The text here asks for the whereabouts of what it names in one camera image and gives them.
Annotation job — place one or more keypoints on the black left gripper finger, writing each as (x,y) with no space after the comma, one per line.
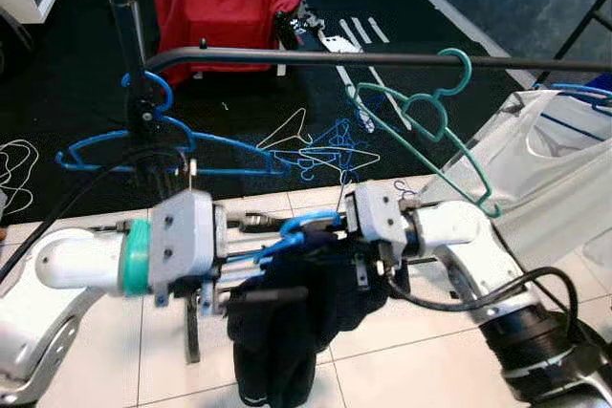
(268,297)

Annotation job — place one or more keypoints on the navy blue shirt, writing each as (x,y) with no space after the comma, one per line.
(287,332)

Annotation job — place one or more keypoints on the blue plastic hanger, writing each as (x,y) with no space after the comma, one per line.
(308,215)
(574,91)
(239,147)

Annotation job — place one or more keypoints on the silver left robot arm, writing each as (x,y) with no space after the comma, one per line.
(67,265)

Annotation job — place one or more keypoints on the white flat device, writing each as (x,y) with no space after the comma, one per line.
(337,43)

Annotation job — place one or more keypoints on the white shirt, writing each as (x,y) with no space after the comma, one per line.
(555,179)

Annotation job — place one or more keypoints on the black equipment box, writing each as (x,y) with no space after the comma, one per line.
(301,31)

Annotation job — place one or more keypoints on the red cloth with yellow print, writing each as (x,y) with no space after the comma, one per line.
(229,7)

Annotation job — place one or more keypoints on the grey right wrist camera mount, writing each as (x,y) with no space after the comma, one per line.
(378,217)

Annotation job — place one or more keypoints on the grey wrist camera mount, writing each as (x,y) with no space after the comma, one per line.
(378,217)
(182,246)

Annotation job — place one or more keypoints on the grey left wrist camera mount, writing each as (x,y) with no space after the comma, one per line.
(182,246)

